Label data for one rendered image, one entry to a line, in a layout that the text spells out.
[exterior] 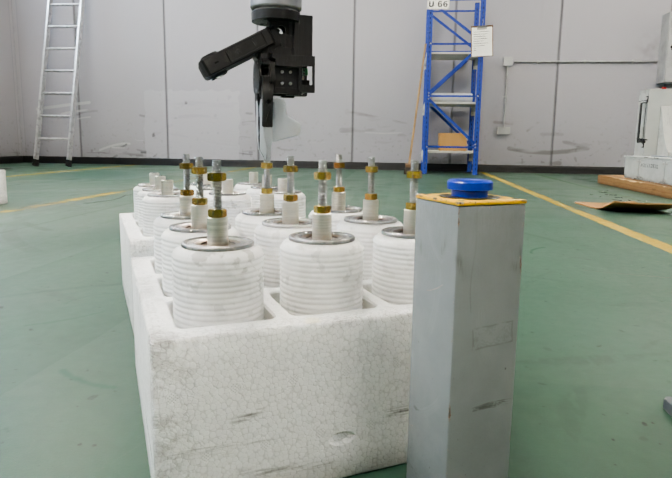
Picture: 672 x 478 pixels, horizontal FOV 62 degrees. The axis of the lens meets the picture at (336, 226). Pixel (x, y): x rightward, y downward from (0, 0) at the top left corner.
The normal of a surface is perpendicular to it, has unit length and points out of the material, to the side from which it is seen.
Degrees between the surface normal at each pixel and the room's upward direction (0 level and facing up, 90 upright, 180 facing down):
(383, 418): 90
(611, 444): 0
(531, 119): 90
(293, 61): 90
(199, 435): 90
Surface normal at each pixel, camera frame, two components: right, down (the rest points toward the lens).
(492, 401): 0.38, 0.15
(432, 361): -0.93, 0.04
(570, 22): -0.12, 0.15
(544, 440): 0.01, -0.99
